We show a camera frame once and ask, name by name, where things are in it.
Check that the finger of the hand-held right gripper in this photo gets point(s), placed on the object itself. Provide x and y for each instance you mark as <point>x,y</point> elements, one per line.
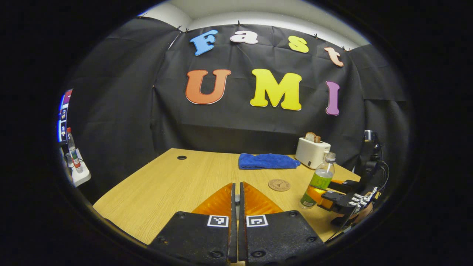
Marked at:
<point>340,201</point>
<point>347,184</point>

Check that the blue towel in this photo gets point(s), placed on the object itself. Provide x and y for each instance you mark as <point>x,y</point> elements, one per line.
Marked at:
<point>266,161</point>

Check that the computer monitor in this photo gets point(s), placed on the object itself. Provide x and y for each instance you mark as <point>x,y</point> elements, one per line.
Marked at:
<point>64,111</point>

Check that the red cap plastic bottle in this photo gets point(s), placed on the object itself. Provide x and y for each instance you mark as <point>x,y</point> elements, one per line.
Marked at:
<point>75,157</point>

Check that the white side table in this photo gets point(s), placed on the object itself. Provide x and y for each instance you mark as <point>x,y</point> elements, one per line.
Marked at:
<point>82,176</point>

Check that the green label water bottle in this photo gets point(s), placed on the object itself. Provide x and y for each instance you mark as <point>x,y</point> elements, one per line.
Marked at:
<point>320,179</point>

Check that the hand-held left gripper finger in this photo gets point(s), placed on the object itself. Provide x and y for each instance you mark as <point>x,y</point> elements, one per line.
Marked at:
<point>241,236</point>
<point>233,236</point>

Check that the round wooden coaster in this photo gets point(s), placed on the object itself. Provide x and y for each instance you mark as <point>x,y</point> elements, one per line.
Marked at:
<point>279,185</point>

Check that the white toaster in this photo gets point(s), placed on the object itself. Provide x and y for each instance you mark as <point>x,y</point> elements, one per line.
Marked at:
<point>310,153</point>

